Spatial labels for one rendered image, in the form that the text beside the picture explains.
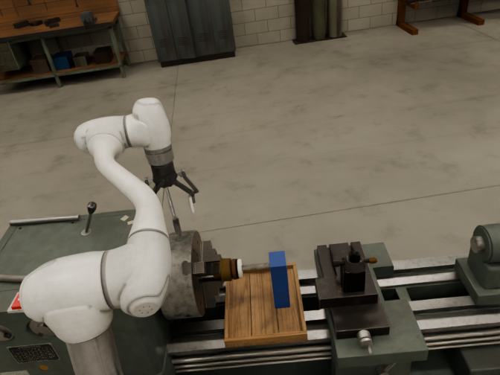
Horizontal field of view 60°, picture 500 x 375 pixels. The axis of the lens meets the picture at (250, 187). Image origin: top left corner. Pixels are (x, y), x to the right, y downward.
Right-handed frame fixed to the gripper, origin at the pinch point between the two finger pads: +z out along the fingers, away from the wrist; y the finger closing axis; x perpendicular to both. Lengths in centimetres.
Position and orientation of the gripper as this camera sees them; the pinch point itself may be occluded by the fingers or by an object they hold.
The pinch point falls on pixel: (173, 213)
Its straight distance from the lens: 154.3
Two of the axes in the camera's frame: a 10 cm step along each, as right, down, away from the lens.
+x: 2.9, 4.2, -8.6
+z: 1.2, 8.8, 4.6
